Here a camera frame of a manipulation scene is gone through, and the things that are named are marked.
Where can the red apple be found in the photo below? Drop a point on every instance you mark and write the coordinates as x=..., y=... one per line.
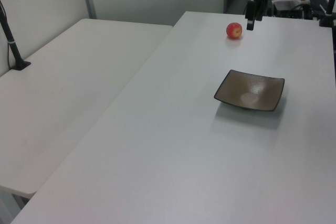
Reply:
x=233, y=30

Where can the square brown ceramic plate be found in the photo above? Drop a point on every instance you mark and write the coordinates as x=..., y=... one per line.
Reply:
x=249, y=91

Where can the large black electronics box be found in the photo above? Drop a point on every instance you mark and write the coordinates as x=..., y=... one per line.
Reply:
x=287, y=7

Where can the white side table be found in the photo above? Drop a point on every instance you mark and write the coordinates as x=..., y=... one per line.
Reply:
x=65, y=90

